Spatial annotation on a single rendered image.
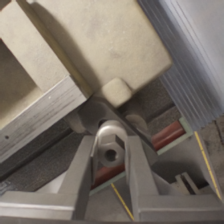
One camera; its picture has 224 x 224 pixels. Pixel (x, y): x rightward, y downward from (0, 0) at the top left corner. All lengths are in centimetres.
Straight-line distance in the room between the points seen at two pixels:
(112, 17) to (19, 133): 19
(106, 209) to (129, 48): 168
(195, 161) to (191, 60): 85
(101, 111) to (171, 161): 99
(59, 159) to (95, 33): 38
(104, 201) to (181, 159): 90
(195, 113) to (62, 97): 39
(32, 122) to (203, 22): 44
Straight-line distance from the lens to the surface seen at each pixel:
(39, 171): 57
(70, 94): 18
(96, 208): 181
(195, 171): 126
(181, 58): 47
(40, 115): 19
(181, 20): 47
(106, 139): 15
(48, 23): 26
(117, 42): 23
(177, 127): 51
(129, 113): 31
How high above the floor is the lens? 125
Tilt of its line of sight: 76 degrees down
